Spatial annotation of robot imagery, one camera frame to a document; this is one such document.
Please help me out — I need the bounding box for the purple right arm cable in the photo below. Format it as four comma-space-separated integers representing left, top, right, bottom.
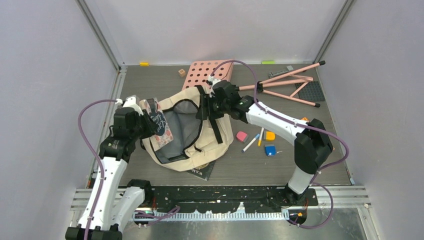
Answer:
209, 59, 350, 230

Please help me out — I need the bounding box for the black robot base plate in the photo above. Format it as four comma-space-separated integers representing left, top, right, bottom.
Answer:
140, 185, 319, 214

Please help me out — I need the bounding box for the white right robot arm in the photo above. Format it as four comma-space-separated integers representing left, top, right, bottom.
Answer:
196, 79, 333, 205

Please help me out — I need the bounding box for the pink perforated music stand tray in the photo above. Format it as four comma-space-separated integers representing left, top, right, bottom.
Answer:
182, 60, 234, 90

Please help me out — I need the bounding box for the floral little women book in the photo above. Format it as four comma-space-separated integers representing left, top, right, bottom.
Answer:
139, 97, 174, 151

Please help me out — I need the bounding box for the dark grey lego baseplate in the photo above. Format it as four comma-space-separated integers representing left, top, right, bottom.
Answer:
297, 81, 325, 102

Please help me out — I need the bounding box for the orange yellow eraser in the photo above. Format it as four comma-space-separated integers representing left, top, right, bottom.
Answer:
263, 131, 276, 142

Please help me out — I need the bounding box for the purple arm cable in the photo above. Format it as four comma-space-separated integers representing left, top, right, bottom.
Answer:
209, 59, 350, 230
77, 98, 181, 240

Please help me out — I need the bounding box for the black moon and sixpence book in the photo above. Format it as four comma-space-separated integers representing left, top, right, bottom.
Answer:
186, 160, 216, 181

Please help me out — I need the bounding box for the pink folding tripod stand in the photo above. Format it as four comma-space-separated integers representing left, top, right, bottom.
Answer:
237, 60, 326, 108

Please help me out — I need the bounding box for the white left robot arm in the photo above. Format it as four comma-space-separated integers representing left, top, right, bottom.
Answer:
65, 106, 157, 240

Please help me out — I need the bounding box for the beige canvas backpack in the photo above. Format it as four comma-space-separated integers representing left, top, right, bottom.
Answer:
140, 85, 234, 172

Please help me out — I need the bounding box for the green block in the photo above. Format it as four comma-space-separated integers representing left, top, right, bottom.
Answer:
261, 60, 275, 65

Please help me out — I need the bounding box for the pink eraser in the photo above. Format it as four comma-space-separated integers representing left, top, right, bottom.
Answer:
235, 131, 249, 143

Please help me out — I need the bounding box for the blue eraser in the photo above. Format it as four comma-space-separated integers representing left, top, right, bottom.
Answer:
264, 144, 277, 157

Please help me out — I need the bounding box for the small wooden cube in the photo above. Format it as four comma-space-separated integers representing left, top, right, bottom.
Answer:
178, 69, 187, 78

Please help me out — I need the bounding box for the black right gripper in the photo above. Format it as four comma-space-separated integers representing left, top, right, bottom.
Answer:
195, 93, 229, 121

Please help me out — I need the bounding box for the grey lego strip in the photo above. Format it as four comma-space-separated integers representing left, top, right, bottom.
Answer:
268, 65, 294, 79

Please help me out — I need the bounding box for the white blue marker pen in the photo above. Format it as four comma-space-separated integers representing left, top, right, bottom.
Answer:
241, 133, 260, 153

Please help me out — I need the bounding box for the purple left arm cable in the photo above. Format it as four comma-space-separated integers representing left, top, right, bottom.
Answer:
77, 98, 181, 240

